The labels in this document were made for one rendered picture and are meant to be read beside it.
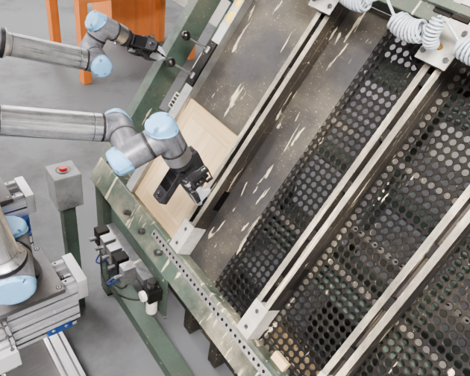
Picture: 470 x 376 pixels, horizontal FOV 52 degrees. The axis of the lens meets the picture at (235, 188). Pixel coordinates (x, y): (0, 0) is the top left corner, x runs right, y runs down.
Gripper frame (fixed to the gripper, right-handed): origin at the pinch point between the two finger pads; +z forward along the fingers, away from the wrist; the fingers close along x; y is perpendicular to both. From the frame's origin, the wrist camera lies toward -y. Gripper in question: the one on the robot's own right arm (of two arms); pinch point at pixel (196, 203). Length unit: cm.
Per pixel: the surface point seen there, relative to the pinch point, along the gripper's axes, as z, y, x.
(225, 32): 1, 56, 59
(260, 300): 30.5, -2.4, -23.5
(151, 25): 209, 142, 422
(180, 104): 18, 26, 61
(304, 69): 0, 59, 16
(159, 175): 35, 2, 52
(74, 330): 107, -79, 69
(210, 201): 24.9, 8.0, 16.3
